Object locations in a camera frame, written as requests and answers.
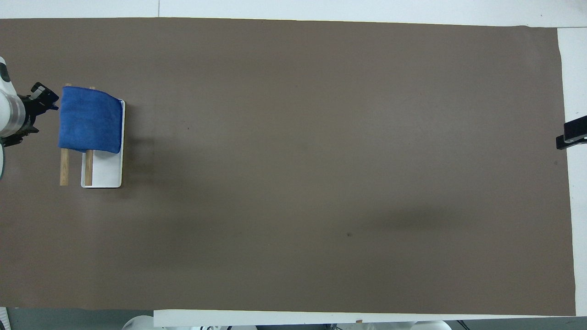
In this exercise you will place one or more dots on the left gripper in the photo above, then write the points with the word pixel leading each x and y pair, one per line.
pixel 28 113

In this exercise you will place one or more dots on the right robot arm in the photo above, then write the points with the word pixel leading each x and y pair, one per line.
pixel 431 325

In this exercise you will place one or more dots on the blue towel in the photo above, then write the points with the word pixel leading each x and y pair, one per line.
pixel 89 121

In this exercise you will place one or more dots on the white rack with wooden bars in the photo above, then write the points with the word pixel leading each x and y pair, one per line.
pixel 105 172

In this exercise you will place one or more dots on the black stand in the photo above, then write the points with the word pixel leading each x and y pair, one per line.
pixel 574 132

